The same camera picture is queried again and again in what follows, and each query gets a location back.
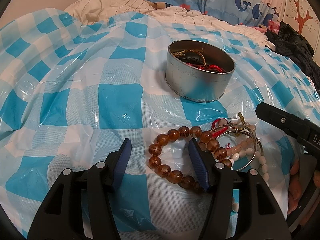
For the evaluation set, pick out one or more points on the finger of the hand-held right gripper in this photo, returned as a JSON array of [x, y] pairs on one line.
[[275, 117]]

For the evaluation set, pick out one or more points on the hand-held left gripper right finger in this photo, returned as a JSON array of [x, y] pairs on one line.
[[198, 165]]

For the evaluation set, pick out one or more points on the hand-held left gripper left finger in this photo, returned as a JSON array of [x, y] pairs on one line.
[[121, 165]]

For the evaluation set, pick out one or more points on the dark clothes pile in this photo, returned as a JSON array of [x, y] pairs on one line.
[[295, 47]]

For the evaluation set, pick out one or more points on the white striped quilt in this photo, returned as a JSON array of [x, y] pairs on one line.
[[120, 7]]

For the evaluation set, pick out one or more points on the blue checked plastic sheet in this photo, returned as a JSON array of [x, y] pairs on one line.
[[75, 105]]

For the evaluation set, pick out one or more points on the silver bangle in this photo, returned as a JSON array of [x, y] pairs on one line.
[[260, 150]]

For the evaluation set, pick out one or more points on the tree wall sticker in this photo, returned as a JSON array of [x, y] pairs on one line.
[[302, 17]]

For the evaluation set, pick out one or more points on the person's right hand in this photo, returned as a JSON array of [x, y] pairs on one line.
[[294, 192]]

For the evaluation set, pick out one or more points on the round metal tin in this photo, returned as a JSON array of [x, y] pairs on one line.
[[195, 85]]

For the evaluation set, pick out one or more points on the pink cloth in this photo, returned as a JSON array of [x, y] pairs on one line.
[[272, 25]]

